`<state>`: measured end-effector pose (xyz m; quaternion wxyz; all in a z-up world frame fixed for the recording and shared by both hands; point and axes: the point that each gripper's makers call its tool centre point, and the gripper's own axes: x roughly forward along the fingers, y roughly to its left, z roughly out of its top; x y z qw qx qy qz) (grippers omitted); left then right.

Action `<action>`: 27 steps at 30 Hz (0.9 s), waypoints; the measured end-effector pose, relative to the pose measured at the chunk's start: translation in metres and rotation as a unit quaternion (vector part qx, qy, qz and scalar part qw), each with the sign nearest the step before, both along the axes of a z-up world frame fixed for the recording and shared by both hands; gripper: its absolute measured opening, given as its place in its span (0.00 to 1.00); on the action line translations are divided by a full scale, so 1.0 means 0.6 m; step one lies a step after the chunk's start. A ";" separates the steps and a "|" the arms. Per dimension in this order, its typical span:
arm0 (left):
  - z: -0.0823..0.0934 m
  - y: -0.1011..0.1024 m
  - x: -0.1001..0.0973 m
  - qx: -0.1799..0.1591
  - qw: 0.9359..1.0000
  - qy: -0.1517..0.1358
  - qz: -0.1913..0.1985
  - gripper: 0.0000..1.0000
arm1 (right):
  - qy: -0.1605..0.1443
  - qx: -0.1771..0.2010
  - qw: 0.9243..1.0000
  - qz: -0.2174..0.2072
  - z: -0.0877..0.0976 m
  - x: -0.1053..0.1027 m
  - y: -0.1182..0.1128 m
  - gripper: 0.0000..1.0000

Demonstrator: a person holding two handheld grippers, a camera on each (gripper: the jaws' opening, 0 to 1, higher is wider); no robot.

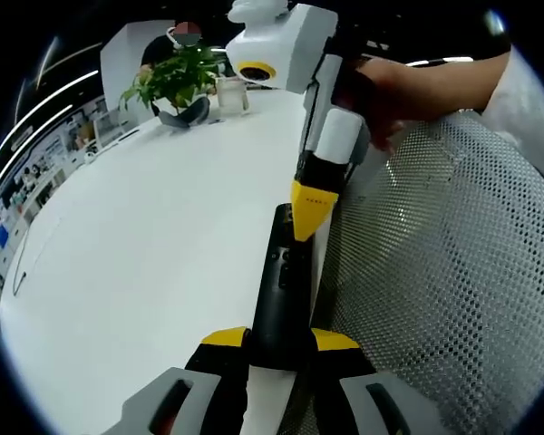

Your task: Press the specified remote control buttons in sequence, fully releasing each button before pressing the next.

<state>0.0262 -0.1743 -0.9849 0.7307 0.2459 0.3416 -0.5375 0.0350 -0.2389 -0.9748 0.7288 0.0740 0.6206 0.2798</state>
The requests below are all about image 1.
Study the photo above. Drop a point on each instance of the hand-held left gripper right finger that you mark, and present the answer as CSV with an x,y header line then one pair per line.
x,y
340,389

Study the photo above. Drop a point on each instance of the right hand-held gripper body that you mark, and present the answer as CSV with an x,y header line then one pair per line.
x,y
290,41

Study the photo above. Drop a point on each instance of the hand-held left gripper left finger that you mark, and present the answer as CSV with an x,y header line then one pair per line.
x,y
217,389

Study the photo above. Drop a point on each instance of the black remote control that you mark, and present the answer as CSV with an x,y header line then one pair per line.
x,y
278,308

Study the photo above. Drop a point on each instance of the person's right hand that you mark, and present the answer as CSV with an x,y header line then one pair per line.
x,y
381,99

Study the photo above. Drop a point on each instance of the clear plastic jug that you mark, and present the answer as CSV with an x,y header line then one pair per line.
x,y
232,95

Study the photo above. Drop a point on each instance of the green potted plant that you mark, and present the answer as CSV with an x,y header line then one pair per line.
x,y
177,77

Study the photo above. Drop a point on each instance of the dark grey curved object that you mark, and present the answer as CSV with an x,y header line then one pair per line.
x,y
188,118

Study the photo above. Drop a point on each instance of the grey mesh office chair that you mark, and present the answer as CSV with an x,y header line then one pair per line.
x,y
435,272

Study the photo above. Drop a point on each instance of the white chair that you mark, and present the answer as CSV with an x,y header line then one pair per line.
x,y
106,129

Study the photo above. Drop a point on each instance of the small white object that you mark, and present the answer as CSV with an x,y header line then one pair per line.
x,y
88,156

